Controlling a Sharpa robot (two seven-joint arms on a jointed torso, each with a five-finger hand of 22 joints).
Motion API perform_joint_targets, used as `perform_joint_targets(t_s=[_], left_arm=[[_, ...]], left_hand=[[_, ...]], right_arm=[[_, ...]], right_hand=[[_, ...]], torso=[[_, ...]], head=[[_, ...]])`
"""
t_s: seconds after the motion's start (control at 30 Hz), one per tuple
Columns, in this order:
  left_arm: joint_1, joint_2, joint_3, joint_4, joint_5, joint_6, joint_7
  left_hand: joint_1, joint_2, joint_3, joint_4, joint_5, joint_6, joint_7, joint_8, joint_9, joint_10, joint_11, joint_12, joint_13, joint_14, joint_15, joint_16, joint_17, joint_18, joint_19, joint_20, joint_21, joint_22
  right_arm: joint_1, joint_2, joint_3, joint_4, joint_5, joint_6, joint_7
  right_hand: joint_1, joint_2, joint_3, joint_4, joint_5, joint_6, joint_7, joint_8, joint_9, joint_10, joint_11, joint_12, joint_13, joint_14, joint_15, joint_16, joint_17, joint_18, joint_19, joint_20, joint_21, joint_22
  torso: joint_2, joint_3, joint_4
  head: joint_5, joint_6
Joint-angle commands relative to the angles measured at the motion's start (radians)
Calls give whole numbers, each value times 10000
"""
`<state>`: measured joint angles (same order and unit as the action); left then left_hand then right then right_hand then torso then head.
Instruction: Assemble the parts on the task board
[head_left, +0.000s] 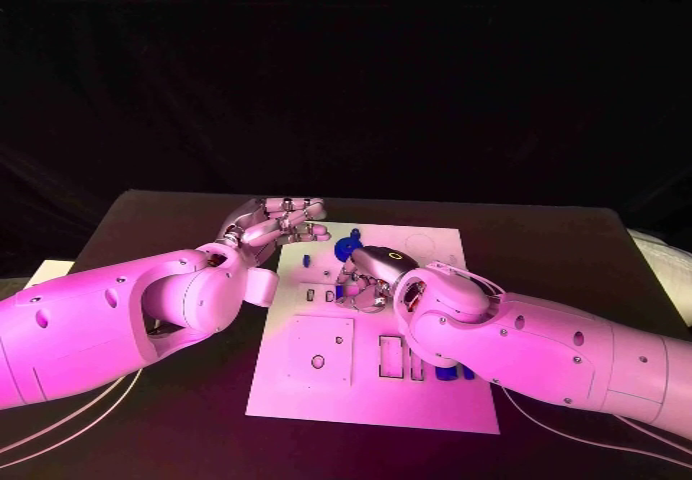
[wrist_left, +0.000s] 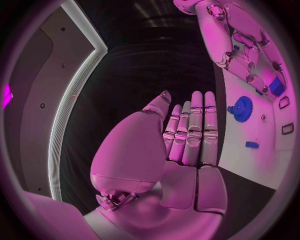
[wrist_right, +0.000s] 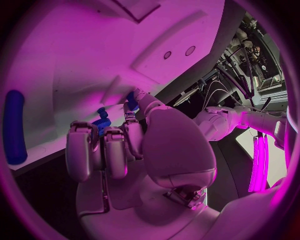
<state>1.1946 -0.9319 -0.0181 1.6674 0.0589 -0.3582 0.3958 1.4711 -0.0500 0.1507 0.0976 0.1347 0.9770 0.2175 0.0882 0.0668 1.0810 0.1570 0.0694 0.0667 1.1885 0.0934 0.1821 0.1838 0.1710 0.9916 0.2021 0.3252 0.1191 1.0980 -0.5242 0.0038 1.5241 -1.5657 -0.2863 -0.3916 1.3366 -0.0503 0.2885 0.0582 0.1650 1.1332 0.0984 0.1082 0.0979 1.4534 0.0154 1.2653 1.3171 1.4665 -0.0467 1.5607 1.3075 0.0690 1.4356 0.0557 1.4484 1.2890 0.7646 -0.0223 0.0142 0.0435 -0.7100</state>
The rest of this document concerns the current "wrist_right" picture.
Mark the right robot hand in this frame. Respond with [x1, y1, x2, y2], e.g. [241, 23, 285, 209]
[65, 88, 227, 240]

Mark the short blue cylinder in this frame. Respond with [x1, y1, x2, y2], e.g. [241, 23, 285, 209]
[125, 91, 140, 112]

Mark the white task board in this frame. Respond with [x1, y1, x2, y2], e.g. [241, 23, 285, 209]
[1, 0, 247, 177]

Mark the blue gear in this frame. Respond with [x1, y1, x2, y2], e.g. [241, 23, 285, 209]
[90, 117, 112, 137]

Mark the blue peg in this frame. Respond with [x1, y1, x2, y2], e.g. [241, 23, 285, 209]
[96, 107, 110, 119]

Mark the long blue cylinder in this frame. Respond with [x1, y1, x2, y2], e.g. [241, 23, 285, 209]
[2, 89, 29, 166]

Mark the white cable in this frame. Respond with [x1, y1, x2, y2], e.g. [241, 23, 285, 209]
[205, 89, 242, 110]
[206, 80, 245, 109]

